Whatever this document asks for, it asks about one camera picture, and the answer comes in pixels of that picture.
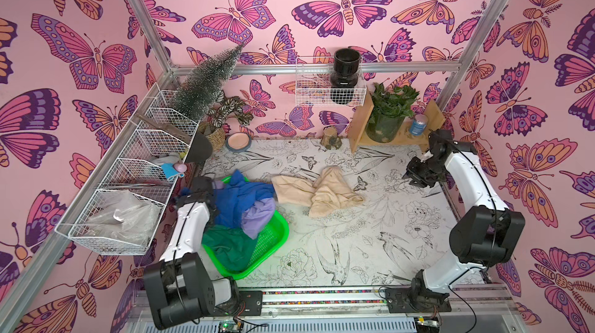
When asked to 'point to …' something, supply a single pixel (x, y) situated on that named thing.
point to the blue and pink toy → (173, 169)
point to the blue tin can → (417, 125)
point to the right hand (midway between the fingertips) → (403, 176)
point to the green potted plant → (390, 108)
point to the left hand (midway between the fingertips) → (206, 217)
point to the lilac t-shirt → (256, 215)
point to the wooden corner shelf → (358, 117)
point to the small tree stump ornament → (329, 138)
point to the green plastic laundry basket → (269, 242)
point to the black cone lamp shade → (201, 149)
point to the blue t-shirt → (229, 196)
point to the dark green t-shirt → (230, 248)
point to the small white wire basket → (312, 82)
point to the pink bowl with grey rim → (238, 142)
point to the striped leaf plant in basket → (223, 107)
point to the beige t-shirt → (328, 194)
